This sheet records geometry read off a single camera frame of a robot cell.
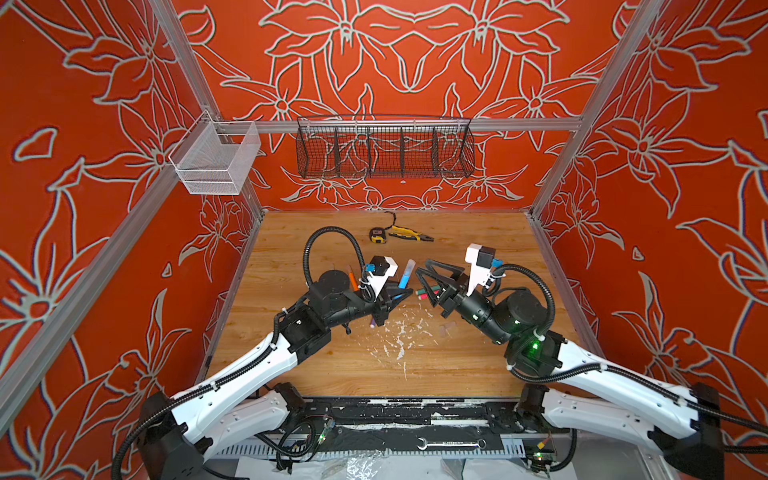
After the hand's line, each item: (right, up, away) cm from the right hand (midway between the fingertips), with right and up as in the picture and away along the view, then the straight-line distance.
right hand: (418, 270), depth 57 cm
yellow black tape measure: (-9, +7, +53) cm, 54 cm away
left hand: (-1, -4, +8) cm, 9 cm away
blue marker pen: (-2, -1, +3) cm, 4 cm away
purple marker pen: (-10, -20, +31) cm, 38 cm away
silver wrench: (+17, -43, +13) cm, 48 cm away
